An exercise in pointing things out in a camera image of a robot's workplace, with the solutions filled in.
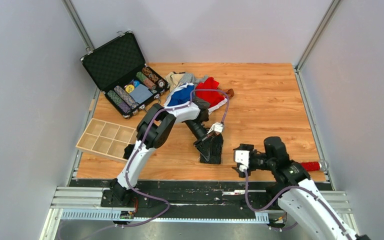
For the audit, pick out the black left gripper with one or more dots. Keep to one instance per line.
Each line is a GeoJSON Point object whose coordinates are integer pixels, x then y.
{"type": "Point", "coordinates": [203, 147]}

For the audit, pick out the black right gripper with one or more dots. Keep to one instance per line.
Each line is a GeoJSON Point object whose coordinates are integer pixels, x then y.
{"type": "Point", "coordinates": [246, 147]}

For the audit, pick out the black pinstriped underwear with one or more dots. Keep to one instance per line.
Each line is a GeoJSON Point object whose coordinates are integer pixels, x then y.
{"type": "Point", "coordinates": [214, 146]}

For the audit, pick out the red underwear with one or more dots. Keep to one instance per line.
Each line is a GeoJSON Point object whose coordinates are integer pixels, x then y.
{"type": "Point", "coordinates": [207, 91]}

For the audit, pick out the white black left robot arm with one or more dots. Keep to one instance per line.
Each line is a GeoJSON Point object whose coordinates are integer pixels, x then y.
{"type": "Point", "coordinates": [152, 132]}

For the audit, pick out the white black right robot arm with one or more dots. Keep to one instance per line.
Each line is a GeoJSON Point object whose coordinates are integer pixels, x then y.
{"type": "Point", "coordinates": [294, 190]}

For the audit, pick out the grey-green underwear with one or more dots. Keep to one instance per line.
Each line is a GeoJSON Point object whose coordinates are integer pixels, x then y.
{"type": "Point", "coordinates": [202, 104]}

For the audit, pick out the blue underwear white waistband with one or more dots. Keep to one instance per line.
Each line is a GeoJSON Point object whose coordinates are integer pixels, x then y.
{"type": "Point", "coordinates": [179, 95]}

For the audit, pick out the brown underwear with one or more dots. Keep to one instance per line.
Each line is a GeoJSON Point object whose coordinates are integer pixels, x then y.
{"type": "Point", "coordinates": [229, 92]}

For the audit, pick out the grey striped underwear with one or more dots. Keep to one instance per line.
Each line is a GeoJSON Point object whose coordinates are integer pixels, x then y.
{"type": "Point", "coordinates": [191, 78]}

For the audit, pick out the beige underwear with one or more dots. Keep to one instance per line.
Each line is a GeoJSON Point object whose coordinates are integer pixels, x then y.
{"type": "Point", "coordinates": [173, 78]}

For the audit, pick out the rolled black underwear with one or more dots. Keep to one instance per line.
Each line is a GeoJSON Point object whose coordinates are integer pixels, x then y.
{"type": "Point", "coordinates": [128, 151]}

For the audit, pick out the red glitter lint roller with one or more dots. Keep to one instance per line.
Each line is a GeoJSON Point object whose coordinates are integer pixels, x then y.
{"type": "Point", "coordinates": [313, 166]}

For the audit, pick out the wooden compartment tray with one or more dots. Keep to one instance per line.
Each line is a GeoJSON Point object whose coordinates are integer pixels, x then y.
{"type": "Point", "coordinates": [106, 139]}

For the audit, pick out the black aluminium poker chip case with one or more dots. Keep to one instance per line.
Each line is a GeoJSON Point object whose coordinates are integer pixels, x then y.
{"type": "Point", "coordinates": [120, 71]}

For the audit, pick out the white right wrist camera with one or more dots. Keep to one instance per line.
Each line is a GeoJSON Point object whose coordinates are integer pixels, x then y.
{"type": "Point", "coordinates": [242, 160]}

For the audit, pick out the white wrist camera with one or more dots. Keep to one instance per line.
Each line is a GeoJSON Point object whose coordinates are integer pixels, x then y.
{"type": "Point", "coordinates": [242, 160]}
{"type": "Point", "coordinates": [216, 128]}

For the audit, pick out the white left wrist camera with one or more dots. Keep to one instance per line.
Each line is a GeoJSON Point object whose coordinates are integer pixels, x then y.
{"type": "Point", "coordinates": [216, 128]}

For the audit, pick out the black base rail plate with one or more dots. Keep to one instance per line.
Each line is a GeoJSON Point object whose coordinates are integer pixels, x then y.
{"type": "Point", "coordinates": [188, 199]}

